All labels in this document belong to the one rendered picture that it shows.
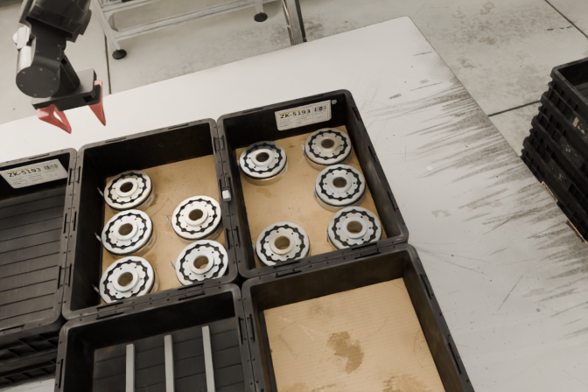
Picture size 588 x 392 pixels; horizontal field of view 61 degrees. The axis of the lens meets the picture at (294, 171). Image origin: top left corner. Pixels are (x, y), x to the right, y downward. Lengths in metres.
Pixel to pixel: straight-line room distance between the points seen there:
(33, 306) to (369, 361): 0.64
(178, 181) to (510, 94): 1.79
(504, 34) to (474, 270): 1.92
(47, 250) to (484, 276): 0.91
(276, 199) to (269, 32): 1.93
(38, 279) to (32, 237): 0.11
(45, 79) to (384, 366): 0.69
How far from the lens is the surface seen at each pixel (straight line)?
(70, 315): 0.93
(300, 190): 1.05
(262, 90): 1.47
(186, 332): 0.95
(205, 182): 1.11
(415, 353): 0.90
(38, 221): 1.21
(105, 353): 0.99
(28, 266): 1.15
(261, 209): 1.04
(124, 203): 1.10
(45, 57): 0.79
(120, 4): 2.84
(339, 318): 0.91
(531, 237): 1.20
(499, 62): 2.70
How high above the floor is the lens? 1.68
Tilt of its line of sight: 51 degrees down
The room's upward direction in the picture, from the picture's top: 9 degrees counter-clockwise
